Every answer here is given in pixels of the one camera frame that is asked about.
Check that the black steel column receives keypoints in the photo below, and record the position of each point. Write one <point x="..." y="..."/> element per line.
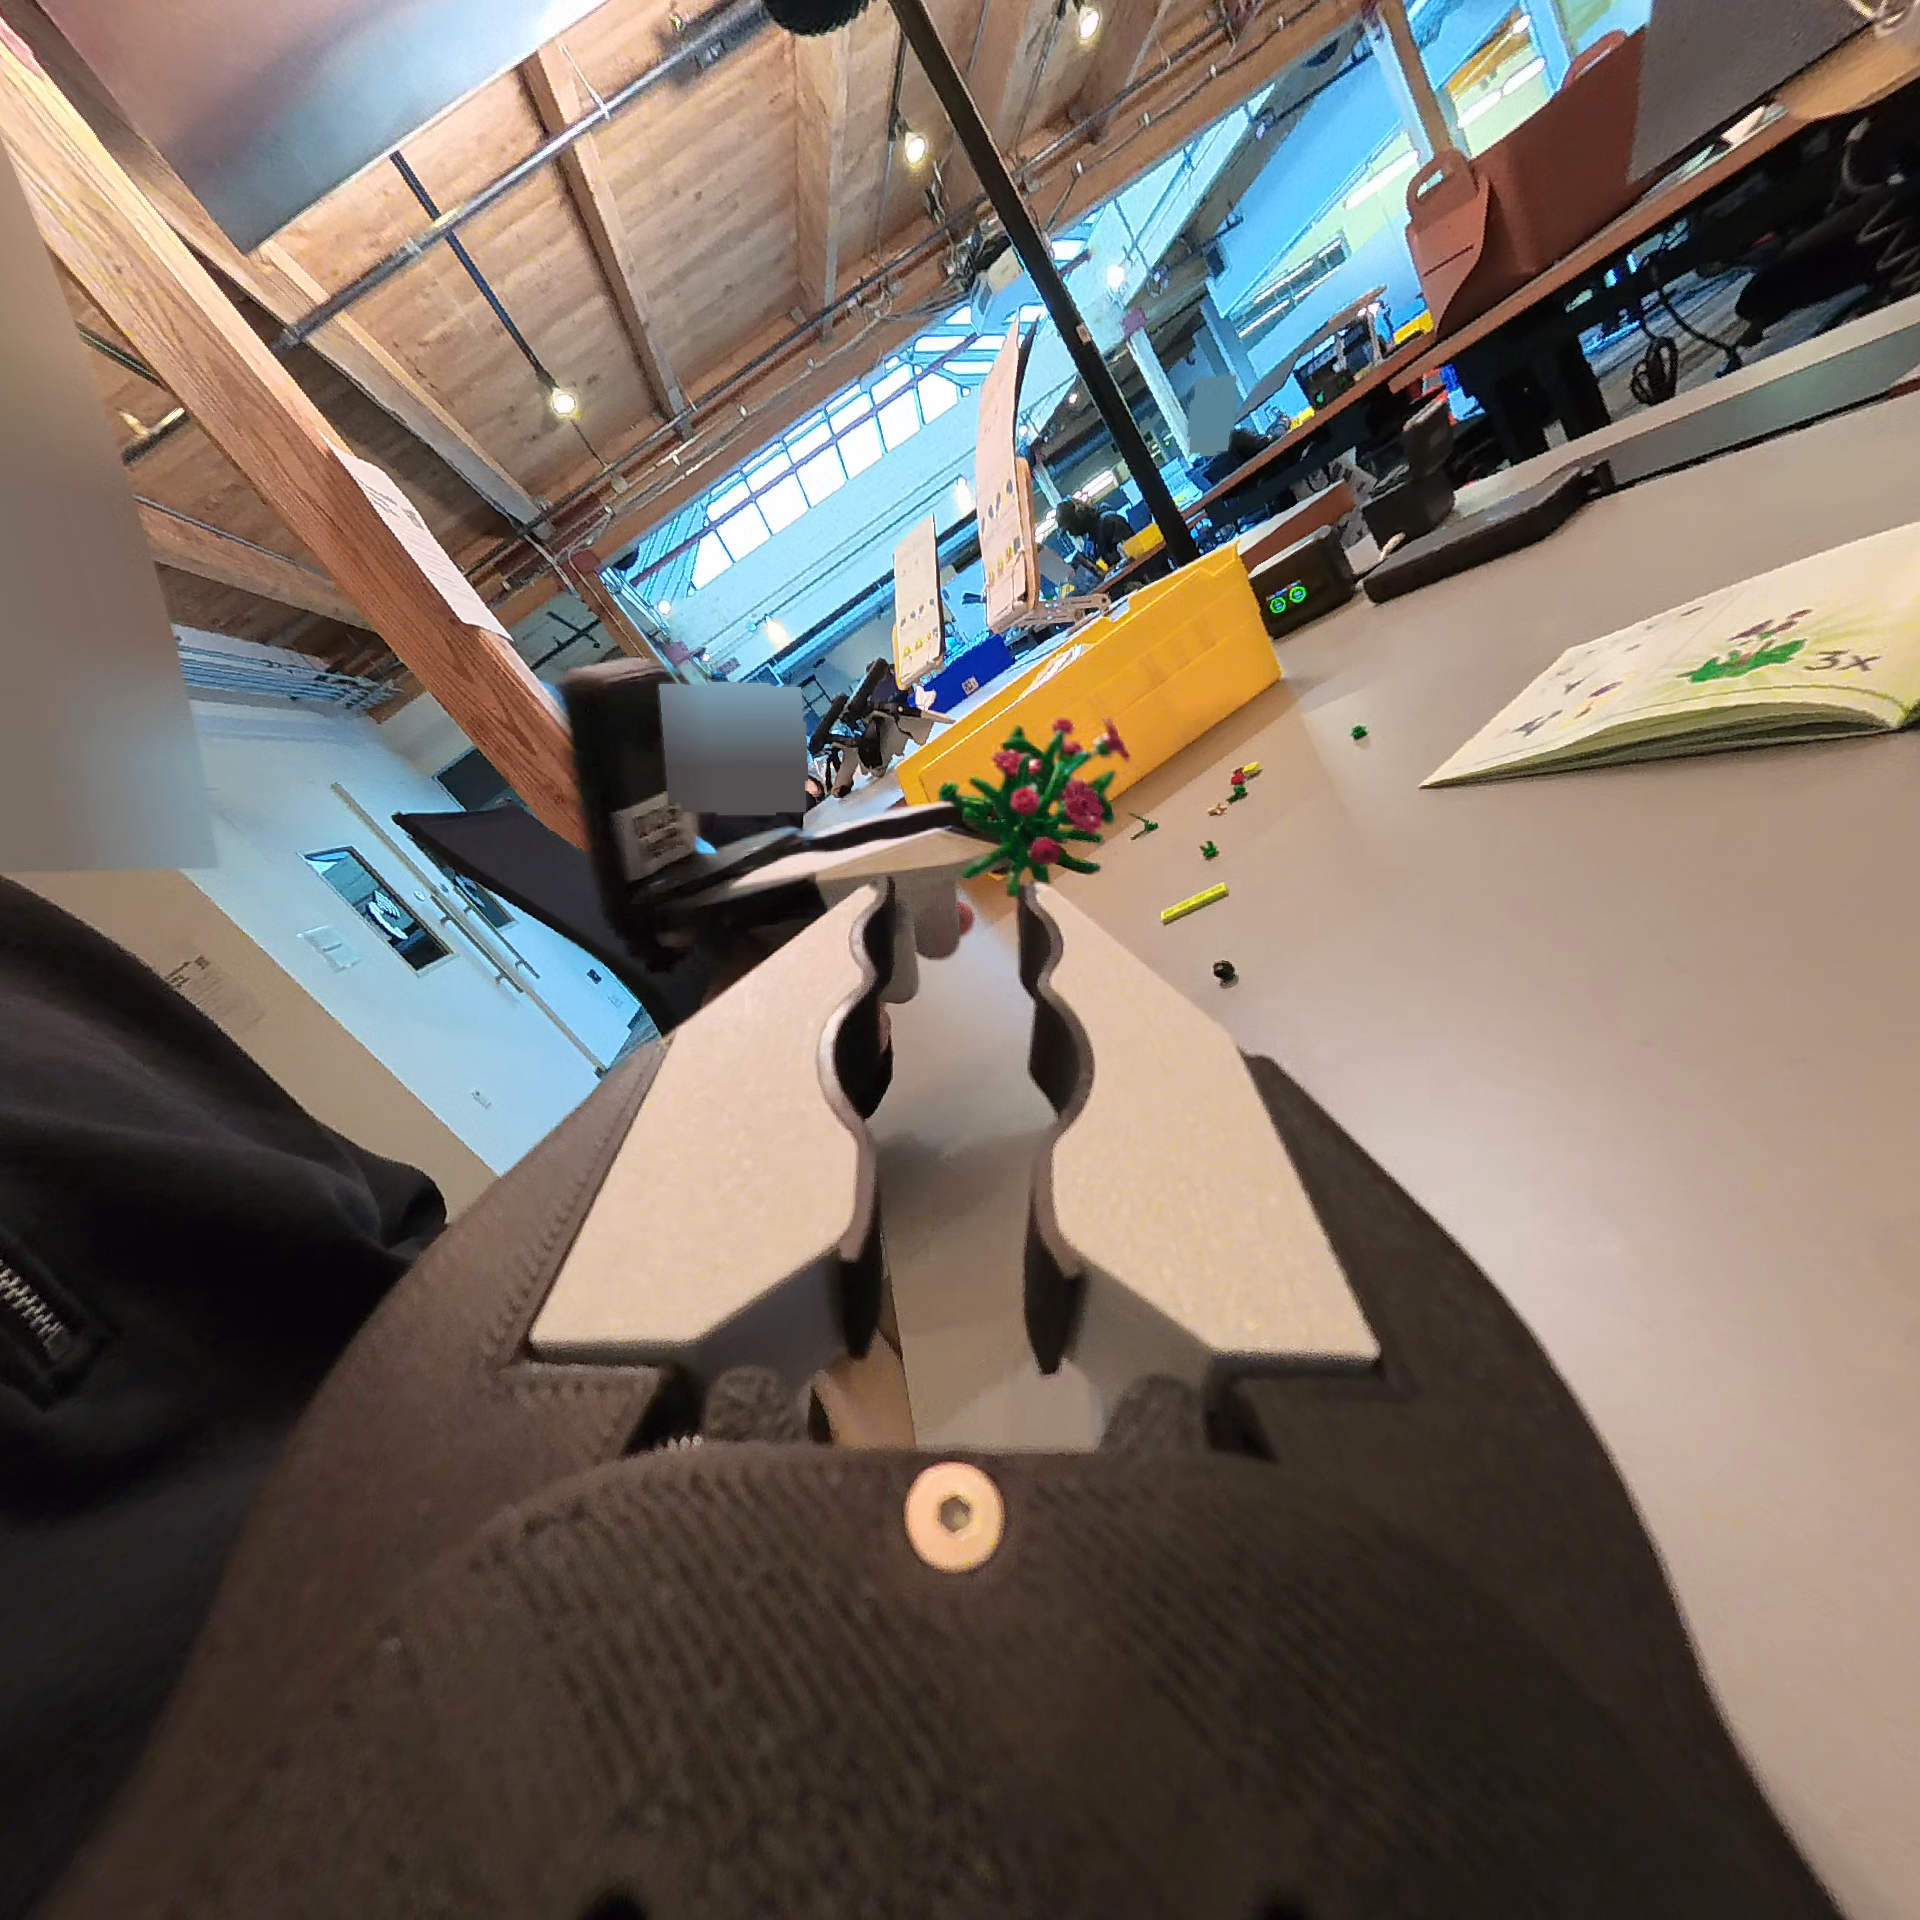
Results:
<point x="1016" y="225"/>

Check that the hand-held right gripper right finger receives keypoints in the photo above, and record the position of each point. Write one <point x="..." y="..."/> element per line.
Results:
<point x="1184" y="1200"/>

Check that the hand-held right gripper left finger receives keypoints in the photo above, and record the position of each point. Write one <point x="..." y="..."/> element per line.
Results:
<point x="705" y="1185"/>

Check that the black ribbed hanging ball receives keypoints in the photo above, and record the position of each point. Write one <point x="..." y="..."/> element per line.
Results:
<point x="819" y="13"/>

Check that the black box with green lights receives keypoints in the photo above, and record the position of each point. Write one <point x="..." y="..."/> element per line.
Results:
<point x="1320" y="563"/>

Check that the black flat panel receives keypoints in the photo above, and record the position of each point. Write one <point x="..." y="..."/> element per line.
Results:
<point x="510" y="886"/>

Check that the short printed sign board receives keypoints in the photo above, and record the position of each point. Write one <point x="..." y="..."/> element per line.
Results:
<point x="918" y="616"/>

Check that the black and white machine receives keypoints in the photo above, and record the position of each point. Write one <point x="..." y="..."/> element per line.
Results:
<point x="879" y="734"/>

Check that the black boxy device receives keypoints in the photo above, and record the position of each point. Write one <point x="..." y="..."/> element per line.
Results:
<point x="1418" y="464"/>

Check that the tall printed sign board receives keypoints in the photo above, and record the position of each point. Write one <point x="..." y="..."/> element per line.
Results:
<point x="1002" y="494"/>

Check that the green toy leaf stem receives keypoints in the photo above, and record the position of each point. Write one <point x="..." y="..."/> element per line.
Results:
<point x="991" y="863"/>

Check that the white paper notice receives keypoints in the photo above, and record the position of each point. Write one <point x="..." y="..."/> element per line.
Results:
<point x="427" y="546"/>

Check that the black flat case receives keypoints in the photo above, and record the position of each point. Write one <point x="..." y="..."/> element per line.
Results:
<point x="1500" y="533"/>

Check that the wooden diagonal beam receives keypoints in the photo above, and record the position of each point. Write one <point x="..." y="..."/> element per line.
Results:
<point x="225" y="376"/>

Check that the brown tote bag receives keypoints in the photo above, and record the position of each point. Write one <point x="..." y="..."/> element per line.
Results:
<point x="1546" y="195"/>

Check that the open instruction booklet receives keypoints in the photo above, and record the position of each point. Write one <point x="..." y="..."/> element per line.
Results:
<point x="1680" y="674"/>

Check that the small dark wall window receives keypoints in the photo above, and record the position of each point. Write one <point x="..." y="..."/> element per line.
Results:
<point x="375" y="909"/>

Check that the yellow plastic bin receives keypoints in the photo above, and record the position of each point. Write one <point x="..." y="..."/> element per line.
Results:
<point x="1142" y="674"/>

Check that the lime flat toy bar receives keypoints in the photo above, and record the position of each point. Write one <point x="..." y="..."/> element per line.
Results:
<point x="1194" y="903"/>

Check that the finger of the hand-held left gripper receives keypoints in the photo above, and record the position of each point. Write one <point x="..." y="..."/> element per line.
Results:
<point x="914" y="866"/>
<point x="819" y="854"/>

